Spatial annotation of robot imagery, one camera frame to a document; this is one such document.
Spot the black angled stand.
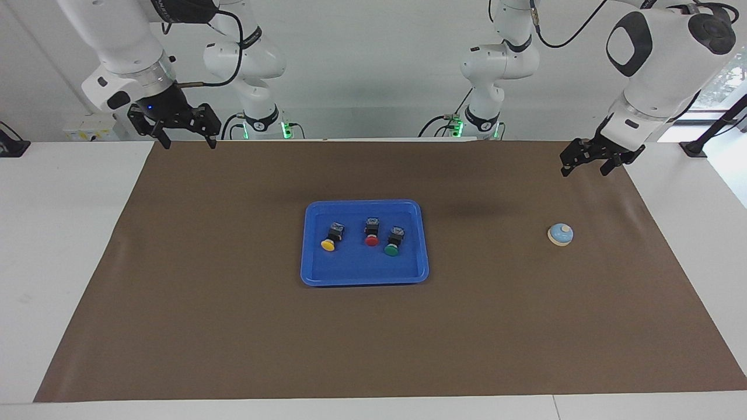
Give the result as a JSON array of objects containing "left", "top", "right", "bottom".
[{"left": 679, "top": 93, "right": 747, "bottom": 159}]

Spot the black arm base cable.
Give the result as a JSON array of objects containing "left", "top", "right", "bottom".
[
  {"left": 417, "top": 87, "right": 473, "bottom": 138},
  {"left": 221, "top": 114, "right": 306, "bottom": 141}
]

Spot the black desk clamp device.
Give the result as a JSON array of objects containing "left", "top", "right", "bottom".
[{"left": 0, "top": 121, "right": 31, "bottom": 158}]

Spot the window with green foliage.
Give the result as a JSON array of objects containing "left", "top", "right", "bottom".
[{"left": 686, "top": 47, "right": 747, "bottom": 114}]

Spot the green mushroom push button switch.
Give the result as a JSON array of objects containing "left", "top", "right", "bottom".
[{"left": 383, "top": 226, "right": 406, "bottom": 257}]

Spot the blue plastic tray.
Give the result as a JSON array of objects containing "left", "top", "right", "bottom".
[{"left": 300, "top": 199, "right": 430, "bottom": 287}]

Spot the black left arm base cable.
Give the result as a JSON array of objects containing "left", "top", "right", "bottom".
[{"left": 417, "top": 87, "right": 473, "bottom": 138}]

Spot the light blue call bell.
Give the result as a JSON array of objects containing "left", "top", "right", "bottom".
[{"left": 547, "top": 223, "right": 574, "bottom": 247}]

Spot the yellow mushroom push button switch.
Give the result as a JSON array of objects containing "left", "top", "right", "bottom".
[{"left": 321, "top": 221, "right": 346, "bottom": 253}]

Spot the brown table mat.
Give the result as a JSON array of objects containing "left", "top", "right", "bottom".
[{"left": 33, "top": 139, "right": 747, "bottom": 403}]

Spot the white wall socket box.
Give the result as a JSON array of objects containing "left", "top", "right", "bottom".
[{"left": 63, "top": 114, "right": 120, "bottom": 142}]

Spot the black right arm base cable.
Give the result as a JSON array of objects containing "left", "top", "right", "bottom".
[{"left": 221, "top": 114, "right": 306, "bottom": 141}]

